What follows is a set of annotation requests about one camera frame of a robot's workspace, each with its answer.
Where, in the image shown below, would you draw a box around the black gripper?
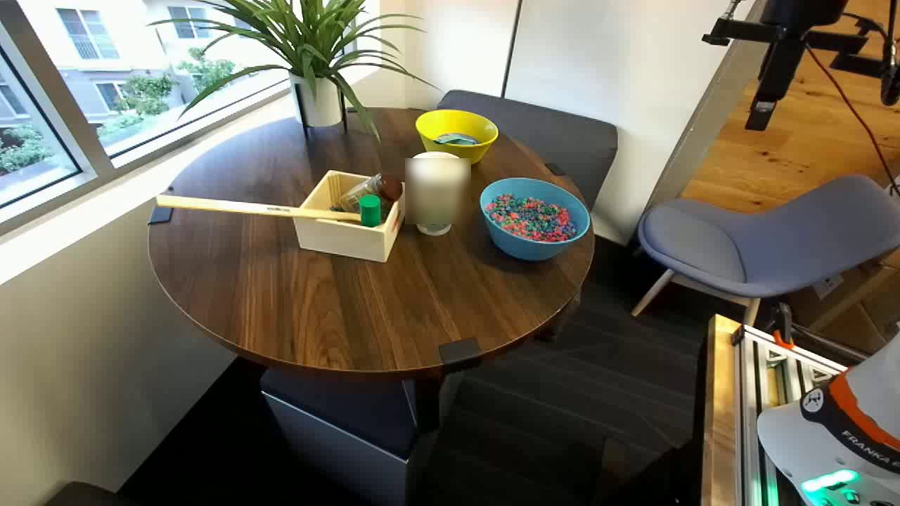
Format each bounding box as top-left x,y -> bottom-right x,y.
742,0 -> 853,131

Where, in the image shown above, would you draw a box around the blue bowl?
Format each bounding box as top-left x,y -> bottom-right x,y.
478,175 -> 594,263

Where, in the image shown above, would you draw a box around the yellow bowl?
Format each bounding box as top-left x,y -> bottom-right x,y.
413,106 -> 500,168

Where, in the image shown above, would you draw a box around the black background stand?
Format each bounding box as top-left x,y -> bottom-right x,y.
700,15 -> 900,106

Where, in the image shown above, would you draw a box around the blue shell chair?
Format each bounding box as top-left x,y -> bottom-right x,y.
629,175 -> 900,325

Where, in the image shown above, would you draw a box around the brown cardboard box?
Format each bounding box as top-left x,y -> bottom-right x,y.
785,258 -> 900,360

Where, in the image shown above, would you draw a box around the colourful beads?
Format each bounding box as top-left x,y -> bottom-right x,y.
487,190 -> 580,245

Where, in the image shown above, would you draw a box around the patterned white paper cup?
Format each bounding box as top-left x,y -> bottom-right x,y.
407,149 -> 473,239

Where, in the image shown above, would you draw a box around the brown round object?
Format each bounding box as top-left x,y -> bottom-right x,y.
376,168 -> 404,201

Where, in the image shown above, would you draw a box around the green block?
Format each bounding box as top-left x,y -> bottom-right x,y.
358,190 -> 388,228

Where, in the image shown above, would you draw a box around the grey object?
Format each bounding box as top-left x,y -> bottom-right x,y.
335,172 -> 386,211

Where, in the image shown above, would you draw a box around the light wooden box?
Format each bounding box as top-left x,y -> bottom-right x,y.
292,168 -> 410,263

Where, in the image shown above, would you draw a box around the white plant pot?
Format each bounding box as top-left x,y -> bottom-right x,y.
290,71 -> 350,131

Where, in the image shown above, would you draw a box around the green leafy plant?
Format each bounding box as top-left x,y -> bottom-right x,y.
153,0 -> 435,141

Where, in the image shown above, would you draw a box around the round dark wooden table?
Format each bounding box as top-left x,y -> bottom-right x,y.
146,106 -> 598,380

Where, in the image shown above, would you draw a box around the grey cube ottoman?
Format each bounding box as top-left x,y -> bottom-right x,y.
260,366 -> 421,506

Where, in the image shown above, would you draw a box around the long light wooden stick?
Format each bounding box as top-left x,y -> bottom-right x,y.
154,190 -> 366,228

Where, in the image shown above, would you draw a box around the thin black floor cable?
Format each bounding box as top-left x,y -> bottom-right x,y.
801,41 -> 900,193

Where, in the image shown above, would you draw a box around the aluminium frame rail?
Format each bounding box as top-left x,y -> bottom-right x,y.
700,311 -> 853,506

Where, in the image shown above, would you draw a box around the grey window frame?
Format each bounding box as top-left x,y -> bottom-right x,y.
0,0 -> 295,237

